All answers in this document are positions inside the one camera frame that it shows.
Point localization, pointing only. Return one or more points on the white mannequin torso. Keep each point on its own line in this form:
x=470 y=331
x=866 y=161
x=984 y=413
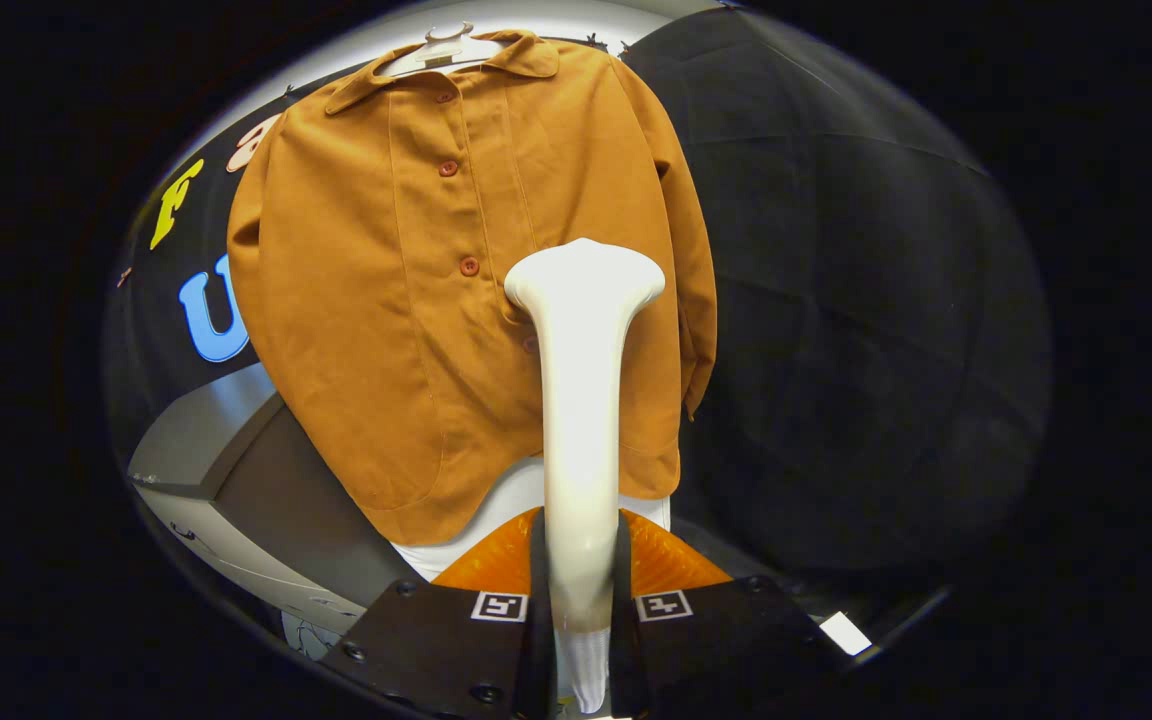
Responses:
x=506 y=500

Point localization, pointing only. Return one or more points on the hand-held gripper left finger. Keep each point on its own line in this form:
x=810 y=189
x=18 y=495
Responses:
x=436 y=640

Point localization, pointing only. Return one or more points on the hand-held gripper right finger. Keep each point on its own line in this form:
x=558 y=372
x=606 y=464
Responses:
x=726 y=640

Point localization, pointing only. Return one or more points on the grey cabinet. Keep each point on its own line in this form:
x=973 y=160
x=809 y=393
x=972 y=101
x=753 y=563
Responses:
x=266 y=480

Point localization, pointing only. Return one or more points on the white garment steamer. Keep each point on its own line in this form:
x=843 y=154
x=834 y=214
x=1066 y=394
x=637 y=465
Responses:
x=581 y=400

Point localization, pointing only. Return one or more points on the small red clamp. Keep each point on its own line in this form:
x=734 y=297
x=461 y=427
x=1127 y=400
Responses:
x=123 y=275

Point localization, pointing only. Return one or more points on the orange button-up shirt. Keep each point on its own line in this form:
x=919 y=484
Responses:
x=356 y=300

